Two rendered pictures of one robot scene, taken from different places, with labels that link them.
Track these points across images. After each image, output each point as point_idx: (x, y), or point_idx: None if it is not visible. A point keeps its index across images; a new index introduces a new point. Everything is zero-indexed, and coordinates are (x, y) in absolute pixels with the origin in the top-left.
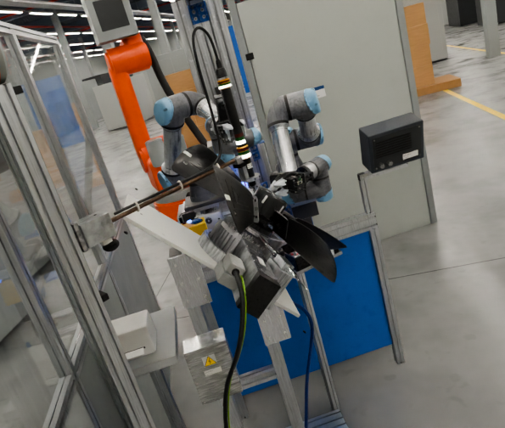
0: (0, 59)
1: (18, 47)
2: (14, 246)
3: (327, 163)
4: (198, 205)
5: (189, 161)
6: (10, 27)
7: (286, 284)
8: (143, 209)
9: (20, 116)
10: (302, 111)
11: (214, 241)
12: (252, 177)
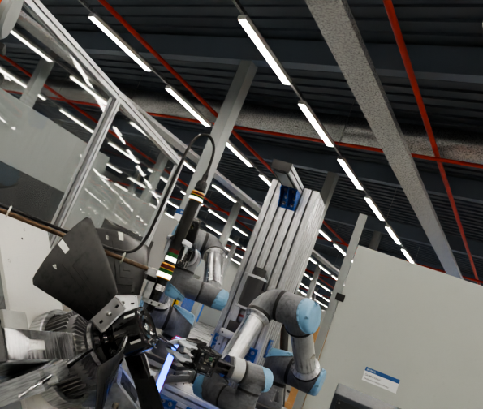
0: None
1: (111, 109)
2: None
3: (264, 380)
4: (148, 354)
5: (113, 240)
6: (119, 95)
7: (32, 392)
8: (35, 243)
9: None
10: (288, 316)
11: (53, 320)
12: (150, 299)
